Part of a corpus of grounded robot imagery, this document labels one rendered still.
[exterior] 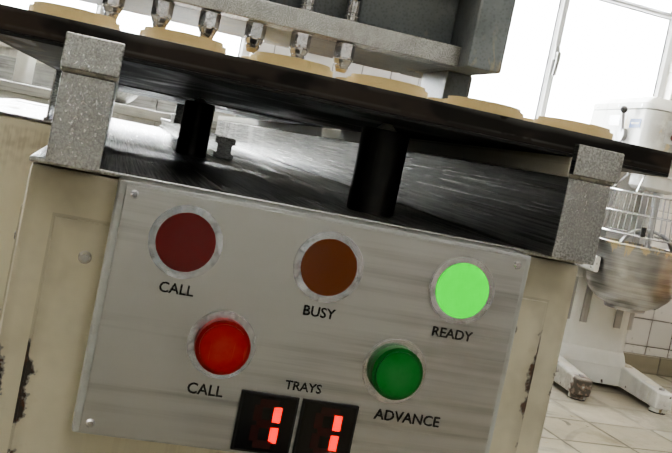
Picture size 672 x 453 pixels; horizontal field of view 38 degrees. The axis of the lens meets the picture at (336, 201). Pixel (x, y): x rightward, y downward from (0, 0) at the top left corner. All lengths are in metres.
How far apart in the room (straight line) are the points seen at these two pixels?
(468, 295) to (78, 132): 0.23
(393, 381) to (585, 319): 4.35
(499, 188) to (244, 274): 0.21
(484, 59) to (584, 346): 3.67
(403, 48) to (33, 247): 0.85
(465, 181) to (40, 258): 0.33
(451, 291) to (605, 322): 4.39
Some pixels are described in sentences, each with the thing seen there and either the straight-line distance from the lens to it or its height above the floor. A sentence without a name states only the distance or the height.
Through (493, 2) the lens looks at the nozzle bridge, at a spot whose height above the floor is 1.11.
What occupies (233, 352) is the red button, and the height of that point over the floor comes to 0.76.
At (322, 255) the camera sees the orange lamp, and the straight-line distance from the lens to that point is 0.54.
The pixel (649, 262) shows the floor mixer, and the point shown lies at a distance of 4.52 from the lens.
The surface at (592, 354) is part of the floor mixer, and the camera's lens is 4.94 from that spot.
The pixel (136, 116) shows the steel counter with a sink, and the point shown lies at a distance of 3.83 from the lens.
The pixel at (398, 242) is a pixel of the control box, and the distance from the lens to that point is 0.55.
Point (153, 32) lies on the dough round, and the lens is 0.56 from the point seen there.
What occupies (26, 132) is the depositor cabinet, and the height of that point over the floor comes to 0.82.
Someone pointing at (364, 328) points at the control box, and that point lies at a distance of 0.56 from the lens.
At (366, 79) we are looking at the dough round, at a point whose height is 0.92.
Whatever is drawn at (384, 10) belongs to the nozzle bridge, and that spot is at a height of 1.08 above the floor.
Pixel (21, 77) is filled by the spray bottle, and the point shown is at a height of 0.90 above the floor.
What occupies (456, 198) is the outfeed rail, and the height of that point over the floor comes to 0.86.
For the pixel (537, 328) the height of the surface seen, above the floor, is 0.79.
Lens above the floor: 0.88
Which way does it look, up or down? 3 degrees down
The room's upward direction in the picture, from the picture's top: 12 degrees clockwise
